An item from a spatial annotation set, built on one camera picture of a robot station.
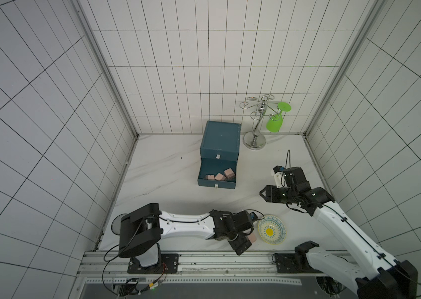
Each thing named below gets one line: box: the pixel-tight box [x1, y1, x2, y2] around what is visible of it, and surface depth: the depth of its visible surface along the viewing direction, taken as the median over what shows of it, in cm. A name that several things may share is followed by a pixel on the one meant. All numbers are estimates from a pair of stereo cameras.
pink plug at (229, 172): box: [224, 168, 235, 178], surface depth 92 cm
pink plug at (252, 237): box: [247, 232, 258, 243], surface depth 79 cm
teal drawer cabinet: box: [199, 120, 242, 162], surface depth 90 cm
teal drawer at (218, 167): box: [197, 147, 240, 190], surface depth 89 cm
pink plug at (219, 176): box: [214, 172, 227, 181], surface depth 91 cm
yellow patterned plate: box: [257, 214, 287, 246], surface depth 81 cm
